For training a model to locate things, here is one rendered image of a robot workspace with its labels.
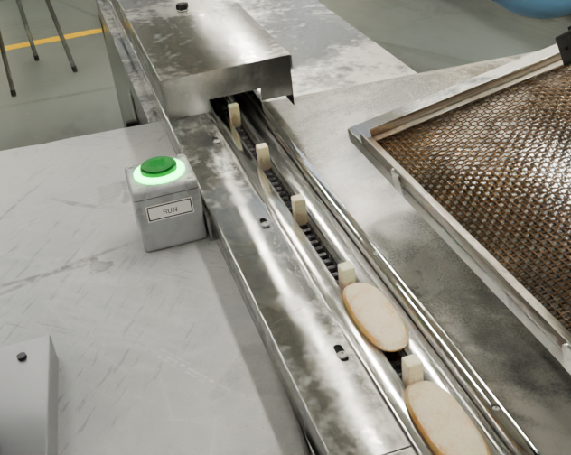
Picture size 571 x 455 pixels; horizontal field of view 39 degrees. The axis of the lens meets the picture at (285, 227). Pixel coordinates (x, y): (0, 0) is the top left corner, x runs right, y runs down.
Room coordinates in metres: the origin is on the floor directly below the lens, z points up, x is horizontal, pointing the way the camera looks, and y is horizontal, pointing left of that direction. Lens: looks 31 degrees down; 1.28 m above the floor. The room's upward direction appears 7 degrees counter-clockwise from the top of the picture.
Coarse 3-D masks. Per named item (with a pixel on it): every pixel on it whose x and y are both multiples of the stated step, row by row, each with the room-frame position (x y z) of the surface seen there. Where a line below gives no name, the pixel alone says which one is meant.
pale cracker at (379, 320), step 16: (352, 288) 0.58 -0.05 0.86; (368, 288) 0.58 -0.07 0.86; (352, 304) 0.56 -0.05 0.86; (368, 304) 0.55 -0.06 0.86; (384, 304) 0.55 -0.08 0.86; (368, 320) 0.53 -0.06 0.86; (384, 320) 0.53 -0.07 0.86; (400, 320) 0.53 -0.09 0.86; (368, 336) 0.52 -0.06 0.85; (384, 336) 0.51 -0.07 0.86; (400, 336) 0.51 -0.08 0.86
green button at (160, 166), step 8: (152, 160) 0.79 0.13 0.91; (160, 160) 0.79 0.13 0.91; (168, 160) 0.79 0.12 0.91; (144, 168) 0.78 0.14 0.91; (152, 168) 0.77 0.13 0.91; (160, 168) 0.77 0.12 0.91; (168, 168) 0.77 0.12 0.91; (176, 168) 0.78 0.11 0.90; (144, 176) 0.77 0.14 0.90; (152, 176) 0.76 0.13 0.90; (160, 176) 0.76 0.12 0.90
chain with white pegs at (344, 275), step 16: (224, 112) 1.06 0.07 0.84; (240, 128) 1.00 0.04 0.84; (256, 144) 0.88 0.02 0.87; (256, 160) 0.89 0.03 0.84; (272, 176) 0.85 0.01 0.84; (288, 208) 0.77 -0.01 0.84; (304, 208) 0.73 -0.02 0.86; (304, 224) 0.73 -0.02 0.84; (320, 240) 0.69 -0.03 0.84; (320, 256) 0.67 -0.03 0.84; (336, 272) 0.64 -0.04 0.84; (352, 272) 0.60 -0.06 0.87; (400, 368) 0.50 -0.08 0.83; (416, 368) 0.46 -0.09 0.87
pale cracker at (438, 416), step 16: (416, 384) 0.45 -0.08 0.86; (432, 384) 0.45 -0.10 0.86; (416, 400) 0.43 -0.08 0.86; (432, 400) 0.43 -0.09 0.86; (448, 400) 0.43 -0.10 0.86; (416, 416) 0.42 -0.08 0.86; (432, 416) 0.41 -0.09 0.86; (448, 416) 0.41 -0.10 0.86; (464, 416) 0.41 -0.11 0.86; (432, 432) 0.40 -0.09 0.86; (448, 432) 0.40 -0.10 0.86; (464, 432) 0.40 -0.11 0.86; (432, 448) 0.39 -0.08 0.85; (448, 448) 0.38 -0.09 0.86; (464, 448) 0.38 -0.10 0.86; (480, 448) 0.38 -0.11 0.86
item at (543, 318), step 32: (544, 64) 0.87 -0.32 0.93; (480, 96) 0.84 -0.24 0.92; (544, 96) 0.81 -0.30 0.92; (384, 128) 0.82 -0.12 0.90; (384, 160) 0.75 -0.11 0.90; (416, 160) 0.75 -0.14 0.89; (480, 160) 0.71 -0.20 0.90; (544, 160) 0.68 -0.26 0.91; (416, 192) 0.67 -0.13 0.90; (448, 192) 0.67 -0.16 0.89; (512, 192) 0.64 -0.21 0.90; (544, 192) 0.63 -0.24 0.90; (448, 224) 0.61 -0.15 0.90; (480, 224) 0.61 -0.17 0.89; (480, 256) 0.55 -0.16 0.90; (512, 288) 0.50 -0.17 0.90; (544, 288) 0.51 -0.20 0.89; (544, 320) 0.46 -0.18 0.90
